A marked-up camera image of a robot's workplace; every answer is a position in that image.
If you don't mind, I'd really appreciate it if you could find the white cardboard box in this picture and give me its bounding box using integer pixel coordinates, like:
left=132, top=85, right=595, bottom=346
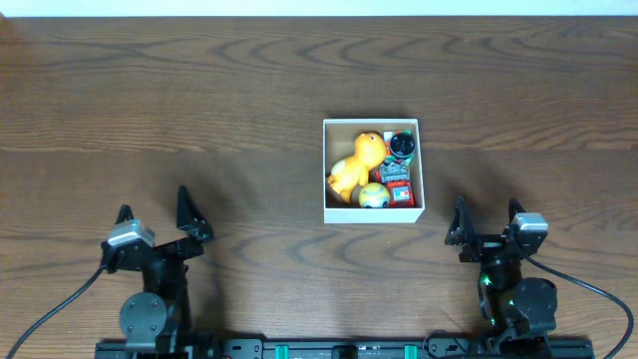
left=323, top=119, right=425, bottom=224

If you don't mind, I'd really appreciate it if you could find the black cable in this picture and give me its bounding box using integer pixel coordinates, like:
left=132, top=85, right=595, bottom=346
left=3, top=263, right=109, bottom=359
left=517, top=243, right=635, bottom=359

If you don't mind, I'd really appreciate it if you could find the yellow grey ball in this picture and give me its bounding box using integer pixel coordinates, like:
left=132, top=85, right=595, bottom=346
left=358, top=182, right=390, bottom=208

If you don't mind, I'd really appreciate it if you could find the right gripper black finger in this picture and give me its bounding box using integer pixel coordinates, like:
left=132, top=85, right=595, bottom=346
left=508, top=197, right=525, bottom=223
left=445, top=196, right=476, bottom=245

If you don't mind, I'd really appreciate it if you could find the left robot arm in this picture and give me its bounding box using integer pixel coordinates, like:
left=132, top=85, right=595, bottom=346
left=101, top=185, right=213, bottom=354

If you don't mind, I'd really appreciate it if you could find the orange dinosaur toy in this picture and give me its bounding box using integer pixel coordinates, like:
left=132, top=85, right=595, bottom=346
left=326, top=133, right=387, bottom=204

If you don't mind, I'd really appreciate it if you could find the black right cable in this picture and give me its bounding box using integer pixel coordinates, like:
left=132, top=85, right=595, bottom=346
left=517, top=243, right=635, bottom=359

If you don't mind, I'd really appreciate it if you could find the red grey toy truck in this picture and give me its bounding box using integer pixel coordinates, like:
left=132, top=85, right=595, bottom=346
left=375, top=162, right=415, bottom=207

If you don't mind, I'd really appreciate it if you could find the black left cable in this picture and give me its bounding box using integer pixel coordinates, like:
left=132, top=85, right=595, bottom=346
left=3, top=263, right=109, bottom=359

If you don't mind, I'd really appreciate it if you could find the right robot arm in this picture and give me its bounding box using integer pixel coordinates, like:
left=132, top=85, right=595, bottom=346
left=445, top=196, right=557, bottom=339

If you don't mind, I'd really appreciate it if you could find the black round lid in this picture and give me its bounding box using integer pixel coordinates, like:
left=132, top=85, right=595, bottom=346
left=389, top=133, right=416, bottom=160

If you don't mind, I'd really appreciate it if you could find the colourful puzzle cube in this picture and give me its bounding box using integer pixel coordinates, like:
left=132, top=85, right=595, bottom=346
left=383, top=130, right=414, bottom=165

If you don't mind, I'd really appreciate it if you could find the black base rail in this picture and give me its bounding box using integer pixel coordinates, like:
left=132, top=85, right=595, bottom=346
left=95, top=334, right=595, bottom=359

